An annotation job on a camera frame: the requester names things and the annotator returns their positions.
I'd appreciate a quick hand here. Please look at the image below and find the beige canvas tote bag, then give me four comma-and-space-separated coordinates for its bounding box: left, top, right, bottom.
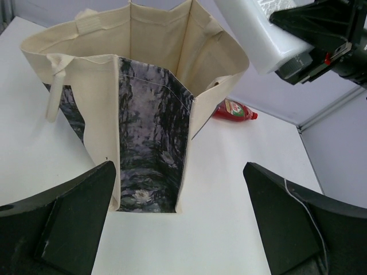
21, 1, 249, 213

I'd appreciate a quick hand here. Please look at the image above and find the right aluminium frame post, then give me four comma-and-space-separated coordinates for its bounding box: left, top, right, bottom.
297, 87, 366, 135

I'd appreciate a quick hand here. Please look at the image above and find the white bottle black cap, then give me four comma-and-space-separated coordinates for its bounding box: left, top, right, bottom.
215, 1, 313, 84

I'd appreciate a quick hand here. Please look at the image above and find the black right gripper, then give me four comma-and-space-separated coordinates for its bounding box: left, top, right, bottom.
269, 1, 366, 88

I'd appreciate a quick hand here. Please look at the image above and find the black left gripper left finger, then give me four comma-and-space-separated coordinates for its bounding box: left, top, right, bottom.
1, 161, 116, 274

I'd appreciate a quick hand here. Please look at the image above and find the red dish soap bottle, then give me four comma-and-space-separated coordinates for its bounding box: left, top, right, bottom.
213, 99, 258, 122

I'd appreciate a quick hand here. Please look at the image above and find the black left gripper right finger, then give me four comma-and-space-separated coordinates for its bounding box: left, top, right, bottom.
243, 162, 366, 274

